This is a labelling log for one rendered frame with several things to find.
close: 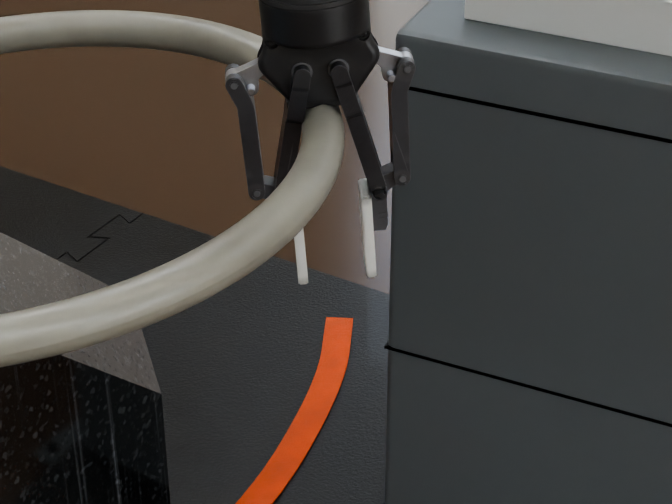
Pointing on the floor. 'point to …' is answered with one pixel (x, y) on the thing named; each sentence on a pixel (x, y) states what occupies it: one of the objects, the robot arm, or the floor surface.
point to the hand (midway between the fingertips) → (333, 234)
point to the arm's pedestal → (530, 271)
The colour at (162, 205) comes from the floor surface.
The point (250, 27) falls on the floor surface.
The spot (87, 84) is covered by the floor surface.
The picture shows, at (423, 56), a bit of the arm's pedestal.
